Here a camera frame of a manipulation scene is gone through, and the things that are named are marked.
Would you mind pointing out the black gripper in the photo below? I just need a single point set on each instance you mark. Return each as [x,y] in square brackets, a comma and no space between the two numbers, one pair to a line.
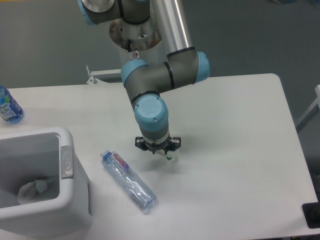
[171,144]

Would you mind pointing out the clear plastic bottle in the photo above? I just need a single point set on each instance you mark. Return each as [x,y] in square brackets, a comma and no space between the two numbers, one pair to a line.
[128,180]

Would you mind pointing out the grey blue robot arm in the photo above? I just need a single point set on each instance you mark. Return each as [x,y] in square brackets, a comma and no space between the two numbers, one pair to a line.
[144,83]

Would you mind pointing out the white plastic trash can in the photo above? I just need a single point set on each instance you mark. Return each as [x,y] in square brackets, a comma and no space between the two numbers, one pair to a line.
[40,154]

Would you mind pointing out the crumpled paper in bin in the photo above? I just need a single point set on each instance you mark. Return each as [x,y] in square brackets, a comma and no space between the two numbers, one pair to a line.
[39,190]

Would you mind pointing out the blue labelled water bottle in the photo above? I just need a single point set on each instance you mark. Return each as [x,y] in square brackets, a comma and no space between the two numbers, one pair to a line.
[10,111]

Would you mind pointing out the black clamp at table corner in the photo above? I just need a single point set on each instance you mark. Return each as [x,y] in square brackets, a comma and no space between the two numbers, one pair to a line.
[311,213]

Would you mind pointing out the white left pedestal bracket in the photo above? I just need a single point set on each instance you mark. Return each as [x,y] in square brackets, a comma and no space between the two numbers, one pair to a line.
[107,76]

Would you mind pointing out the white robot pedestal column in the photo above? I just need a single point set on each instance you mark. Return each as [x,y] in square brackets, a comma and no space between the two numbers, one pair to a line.
[141,41]

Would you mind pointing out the white frame at right edge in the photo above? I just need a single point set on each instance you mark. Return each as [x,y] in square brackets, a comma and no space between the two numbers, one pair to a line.
[310,112]

